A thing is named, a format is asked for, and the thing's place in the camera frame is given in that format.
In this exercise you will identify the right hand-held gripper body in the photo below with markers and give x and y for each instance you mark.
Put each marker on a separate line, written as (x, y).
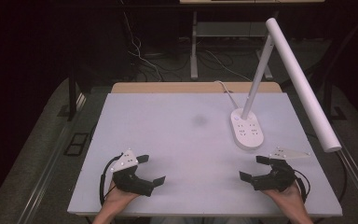
(275, 179)

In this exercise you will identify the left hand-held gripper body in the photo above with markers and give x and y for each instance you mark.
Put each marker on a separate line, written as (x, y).
(127, 179)

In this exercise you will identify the person's left hand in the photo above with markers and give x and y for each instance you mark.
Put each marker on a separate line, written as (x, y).
(115, 200)

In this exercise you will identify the person's right hand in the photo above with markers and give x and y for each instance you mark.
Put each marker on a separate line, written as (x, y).
(290, 200)

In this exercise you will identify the white desk lamp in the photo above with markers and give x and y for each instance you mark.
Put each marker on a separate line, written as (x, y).
(301, 84)

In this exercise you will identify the black metal stand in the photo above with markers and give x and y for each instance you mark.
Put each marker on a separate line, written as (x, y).
(72, 99)

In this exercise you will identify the black floor frame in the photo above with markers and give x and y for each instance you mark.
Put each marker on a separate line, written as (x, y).
(70, 149)

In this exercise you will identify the grey metal desk frame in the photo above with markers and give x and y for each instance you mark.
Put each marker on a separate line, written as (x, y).
(194, 56)

